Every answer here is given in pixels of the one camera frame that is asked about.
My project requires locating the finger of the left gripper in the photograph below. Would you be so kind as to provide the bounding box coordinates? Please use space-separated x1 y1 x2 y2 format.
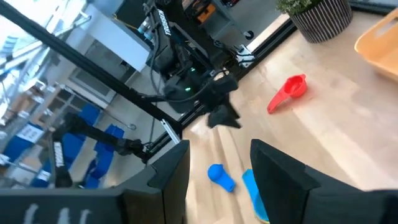
224 99 243 128
206 105 229 129

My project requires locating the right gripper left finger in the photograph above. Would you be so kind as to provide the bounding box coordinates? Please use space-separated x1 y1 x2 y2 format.
0 139 191 224

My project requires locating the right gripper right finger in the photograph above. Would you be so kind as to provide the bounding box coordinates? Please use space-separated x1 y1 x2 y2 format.
250 138 398 224

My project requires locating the teal measuring cup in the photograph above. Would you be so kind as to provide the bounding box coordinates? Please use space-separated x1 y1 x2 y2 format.
241 168 271 223

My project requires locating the bright blue measuring cup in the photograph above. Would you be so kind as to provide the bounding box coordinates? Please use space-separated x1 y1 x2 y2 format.
207 163 237 194

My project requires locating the red measuring cup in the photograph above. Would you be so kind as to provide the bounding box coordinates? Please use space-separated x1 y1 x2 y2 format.
266 73 308 114

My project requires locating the yellow-orange plastic basket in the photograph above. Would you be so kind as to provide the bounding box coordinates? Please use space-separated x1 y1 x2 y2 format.
354 8 398 82

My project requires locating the blue plastic bin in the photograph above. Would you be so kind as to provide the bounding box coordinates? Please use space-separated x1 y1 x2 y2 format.
83 124 125 189
60 104 102 162
1 124 44 162

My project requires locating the orange box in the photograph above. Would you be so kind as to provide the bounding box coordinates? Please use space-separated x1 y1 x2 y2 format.
197 2 217 24

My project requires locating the white cabinet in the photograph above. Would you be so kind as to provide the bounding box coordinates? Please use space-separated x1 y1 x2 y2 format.
67 4 152 72

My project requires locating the green plant in striped pot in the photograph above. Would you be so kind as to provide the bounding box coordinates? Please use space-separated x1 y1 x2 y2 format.
275 0 354 44

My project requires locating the silver arm base bracket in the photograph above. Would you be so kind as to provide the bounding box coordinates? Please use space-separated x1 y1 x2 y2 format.
234 44 256 68

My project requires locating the black aluminium table frame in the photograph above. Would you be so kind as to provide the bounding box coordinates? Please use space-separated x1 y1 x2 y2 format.
0 0 298 147

